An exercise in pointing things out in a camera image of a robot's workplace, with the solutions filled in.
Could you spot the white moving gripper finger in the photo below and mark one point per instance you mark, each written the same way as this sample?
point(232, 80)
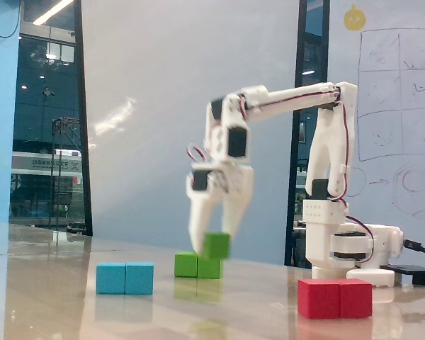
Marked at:
point(235, 212)

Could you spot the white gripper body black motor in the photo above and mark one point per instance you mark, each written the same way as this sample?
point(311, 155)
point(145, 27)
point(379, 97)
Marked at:
point(224, 182)

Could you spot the white fixed gripper finger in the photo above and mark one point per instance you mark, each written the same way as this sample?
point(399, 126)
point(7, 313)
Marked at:
point(198, 219)

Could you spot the small green cube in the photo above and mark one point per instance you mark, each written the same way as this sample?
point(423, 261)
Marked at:
point(217, 246)

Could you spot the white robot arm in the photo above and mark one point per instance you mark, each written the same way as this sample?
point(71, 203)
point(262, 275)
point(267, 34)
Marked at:
point(322, 152)

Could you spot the long green block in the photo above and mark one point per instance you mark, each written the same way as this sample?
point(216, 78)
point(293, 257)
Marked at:
point(187, 265)

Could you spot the long blue block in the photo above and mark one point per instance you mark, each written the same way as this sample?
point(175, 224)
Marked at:
point(124, 280)

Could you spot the long red block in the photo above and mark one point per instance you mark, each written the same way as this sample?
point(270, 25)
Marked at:
point(334, 299)

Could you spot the metal scaffold tower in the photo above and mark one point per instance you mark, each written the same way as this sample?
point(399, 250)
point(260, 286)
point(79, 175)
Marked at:
point(60, 122)

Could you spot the black power adapter box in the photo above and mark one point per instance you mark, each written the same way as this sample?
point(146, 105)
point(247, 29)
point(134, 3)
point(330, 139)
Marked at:
point(411, 271)

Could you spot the yellow round sticker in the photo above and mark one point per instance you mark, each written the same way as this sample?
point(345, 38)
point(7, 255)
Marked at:
point(355, 19)

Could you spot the wide black window frame post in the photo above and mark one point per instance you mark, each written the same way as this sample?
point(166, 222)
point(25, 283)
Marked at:
point(294, 159)

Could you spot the thin black window frame post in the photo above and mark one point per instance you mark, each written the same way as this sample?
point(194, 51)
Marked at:
point(82, 106)

